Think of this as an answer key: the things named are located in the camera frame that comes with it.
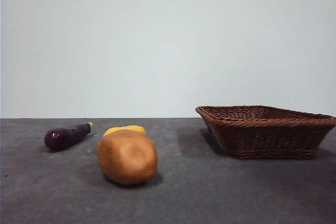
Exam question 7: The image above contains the brown wicker basket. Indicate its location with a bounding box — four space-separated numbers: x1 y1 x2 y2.
195 105 336 160

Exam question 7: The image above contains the brown potato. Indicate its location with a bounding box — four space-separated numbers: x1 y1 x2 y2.
97 130 158 186

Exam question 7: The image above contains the yellow squash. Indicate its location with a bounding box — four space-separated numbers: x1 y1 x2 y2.
103 125 146 137

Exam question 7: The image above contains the purple eggplant with green stem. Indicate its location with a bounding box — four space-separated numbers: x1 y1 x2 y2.
44 122 93 152

